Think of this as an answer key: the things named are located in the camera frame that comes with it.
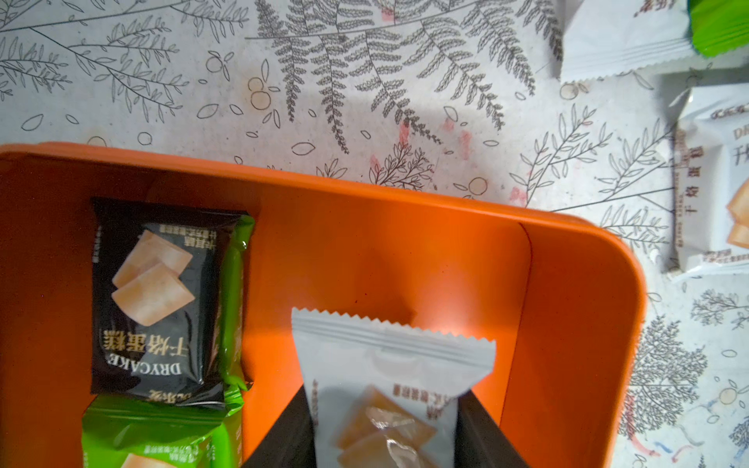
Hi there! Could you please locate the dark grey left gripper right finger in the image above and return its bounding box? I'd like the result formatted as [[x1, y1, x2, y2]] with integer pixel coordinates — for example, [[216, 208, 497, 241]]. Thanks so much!
[[454, 391, 529, 468]]

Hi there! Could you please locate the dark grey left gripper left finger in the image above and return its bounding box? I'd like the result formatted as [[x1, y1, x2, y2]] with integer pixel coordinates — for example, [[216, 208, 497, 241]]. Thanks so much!
[[242, 387, 317, 468]]

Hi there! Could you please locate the white front cookie packet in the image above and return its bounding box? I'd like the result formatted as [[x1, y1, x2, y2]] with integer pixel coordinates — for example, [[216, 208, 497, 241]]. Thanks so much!
[[292, 309, 497, 467]]

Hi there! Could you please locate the white cookie packet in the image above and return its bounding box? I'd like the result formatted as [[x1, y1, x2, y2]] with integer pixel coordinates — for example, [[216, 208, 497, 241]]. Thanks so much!
[[560, 0, 698, 83], [292, 309, 497, 467], [669, 83, 748, 281]]

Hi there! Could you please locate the dark brown cookie packet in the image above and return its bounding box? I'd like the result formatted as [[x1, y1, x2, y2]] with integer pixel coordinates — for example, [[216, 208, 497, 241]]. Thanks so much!
[[91, 198, 247, 410]]

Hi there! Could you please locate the green cookie packet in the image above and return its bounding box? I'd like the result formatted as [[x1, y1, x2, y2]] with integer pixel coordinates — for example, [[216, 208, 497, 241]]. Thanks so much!
[[689, 0, 749, 58], [82, 386, 244, 467], [218, 214, 256, 391]]

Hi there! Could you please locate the white back cookie packet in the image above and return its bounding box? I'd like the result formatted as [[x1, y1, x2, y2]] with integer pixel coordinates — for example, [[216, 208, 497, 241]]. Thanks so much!
[[669, 83, 748, 281]]

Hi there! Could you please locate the orange storage box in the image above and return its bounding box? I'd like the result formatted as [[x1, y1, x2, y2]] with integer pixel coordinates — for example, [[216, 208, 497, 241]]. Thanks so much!
[[1, 142, 646, 467]]

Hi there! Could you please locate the green front cookie packet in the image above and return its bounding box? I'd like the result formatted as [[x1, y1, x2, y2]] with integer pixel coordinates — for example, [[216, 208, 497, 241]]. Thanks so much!
[[82, 386, 244, 467]]

